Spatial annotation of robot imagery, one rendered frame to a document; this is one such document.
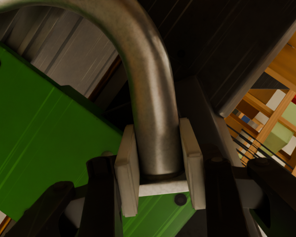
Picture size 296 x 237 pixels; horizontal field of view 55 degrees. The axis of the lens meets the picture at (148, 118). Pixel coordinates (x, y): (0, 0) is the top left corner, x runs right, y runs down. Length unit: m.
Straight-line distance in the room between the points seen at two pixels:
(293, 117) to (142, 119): 3.57
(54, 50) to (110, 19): 0.43
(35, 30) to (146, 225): 0.18
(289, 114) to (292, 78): 2.74
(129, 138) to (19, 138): 0.10
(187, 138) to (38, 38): 0.15
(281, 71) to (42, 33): 0.83
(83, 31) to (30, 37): 0.39
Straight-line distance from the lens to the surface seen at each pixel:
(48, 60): 0.61
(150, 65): 0.18
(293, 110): 3.79
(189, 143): 0.15
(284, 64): 0.99
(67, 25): 0.60
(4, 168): 0.26
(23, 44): 0.26
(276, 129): 3.49
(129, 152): 0.15
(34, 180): 0.25
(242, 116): 8.61
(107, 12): 0.18
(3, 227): 0.45
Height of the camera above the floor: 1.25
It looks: 13 degrees down
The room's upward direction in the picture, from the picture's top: 129 degrees clockwise
